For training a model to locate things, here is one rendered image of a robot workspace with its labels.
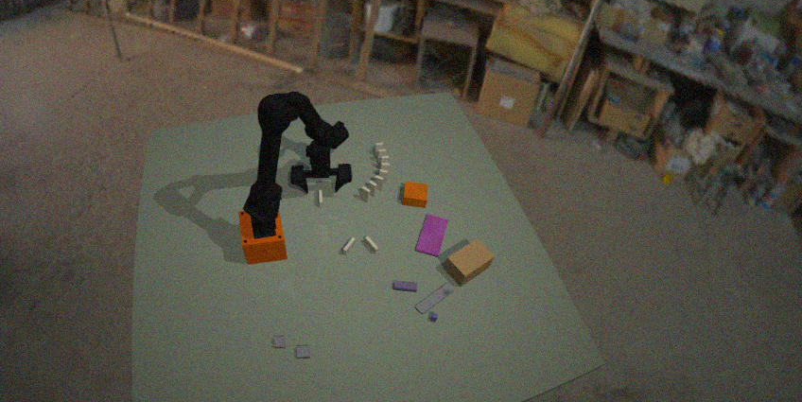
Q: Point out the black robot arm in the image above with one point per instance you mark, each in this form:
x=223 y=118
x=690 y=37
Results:
x=275 y=112

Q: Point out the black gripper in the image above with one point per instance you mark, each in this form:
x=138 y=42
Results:
x=320 y=170

